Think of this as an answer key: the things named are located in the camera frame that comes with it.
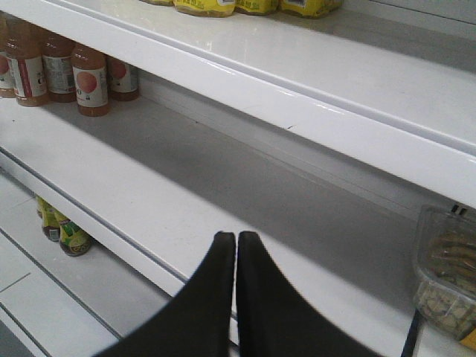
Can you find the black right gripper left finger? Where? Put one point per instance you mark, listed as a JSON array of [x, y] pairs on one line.
[[196, 322]]

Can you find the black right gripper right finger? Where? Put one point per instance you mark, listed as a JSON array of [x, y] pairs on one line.
[[274, 319]]

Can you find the yellow lemon tea bottle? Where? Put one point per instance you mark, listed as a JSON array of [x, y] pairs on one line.
[[74, 241], [50, 225]]

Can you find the clear cracker box yellow label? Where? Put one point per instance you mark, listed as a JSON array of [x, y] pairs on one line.
[[444, 265]]

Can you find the white store shelving unit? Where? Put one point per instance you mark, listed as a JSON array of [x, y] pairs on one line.
[[326, 136]]

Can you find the orange juice bottle C100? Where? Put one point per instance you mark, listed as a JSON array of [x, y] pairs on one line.
[[25, 61], [89, 69], [56, 57]]

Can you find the yellow pear drink bottle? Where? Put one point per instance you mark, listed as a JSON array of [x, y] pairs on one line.
[[310, 9], [256, 7], [206, 8]]

